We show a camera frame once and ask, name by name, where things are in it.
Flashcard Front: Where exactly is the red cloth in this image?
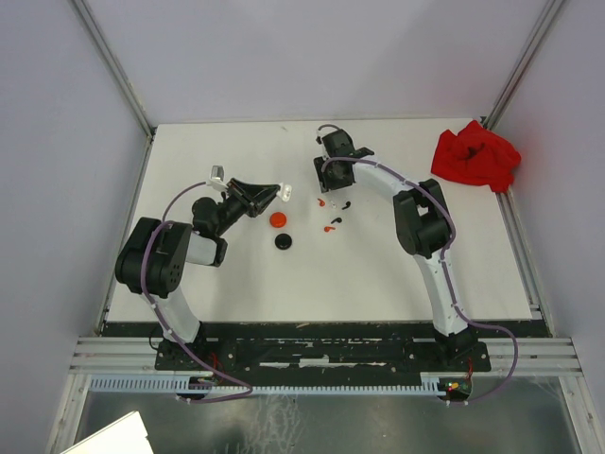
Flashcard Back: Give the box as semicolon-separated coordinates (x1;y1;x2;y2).
431;120;522;193

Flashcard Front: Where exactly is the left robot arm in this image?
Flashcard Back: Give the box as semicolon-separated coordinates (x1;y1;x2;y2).
114;176;292;369

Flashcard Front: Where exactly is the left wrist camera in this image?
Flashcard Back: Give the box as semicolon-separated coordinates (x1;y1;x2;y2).
207;166;227;192

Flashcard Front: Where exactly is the aluminium front rail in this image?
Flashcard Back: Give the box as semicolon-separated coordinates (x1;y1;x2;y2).
69;338;582;377

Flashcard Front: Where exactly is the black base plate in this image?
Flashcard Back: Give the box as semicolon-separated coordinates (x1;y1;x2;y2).
155;323;492;374

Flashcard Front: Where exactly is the white earbud charging case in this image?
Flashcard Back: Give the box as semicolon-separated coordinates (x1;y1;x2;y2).
277;183;292;202

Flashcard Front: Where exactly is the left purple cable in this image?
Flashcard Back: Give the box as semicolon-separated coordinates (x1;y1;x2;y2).
141;182;254;404

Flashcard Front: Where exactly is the left aluminium frame post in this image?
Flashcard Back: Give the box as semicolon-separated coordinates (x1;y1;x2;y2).
70;0;156;138

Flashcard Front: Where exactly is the white paper sheet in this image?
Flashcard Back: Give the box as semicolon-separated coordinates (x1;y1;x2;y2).
64;411;153;454

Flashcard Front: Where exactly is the white cable duct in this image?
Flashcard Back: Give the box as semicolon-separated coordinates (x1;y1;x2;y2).
88;374;445;397

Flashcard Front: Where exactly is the aluminium frame post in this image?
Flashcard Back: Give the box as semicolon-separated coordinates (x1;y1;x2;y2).
70;0;156;138
482;0;568;131

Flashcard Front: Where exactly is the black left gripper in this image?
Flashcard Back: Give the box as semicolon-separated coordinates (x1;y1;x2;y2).
215;177;280;236

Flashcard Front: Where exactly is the right aluminium frame post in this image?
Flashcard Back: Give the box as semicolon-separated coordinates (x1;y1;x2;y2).
482;0;568;131

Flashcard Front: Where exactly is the orange earbud charging case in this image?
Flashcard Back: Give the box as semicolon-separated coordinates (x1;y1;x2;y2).
269;212;287;229

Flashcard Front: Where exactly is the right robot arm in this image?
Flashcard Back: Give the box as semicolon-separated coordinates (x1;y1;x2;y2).
314;127;476;370

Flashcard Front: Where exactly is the black earbud charging case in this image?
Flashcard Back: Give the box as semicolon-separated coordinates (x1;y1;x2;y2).
274;233;293;251

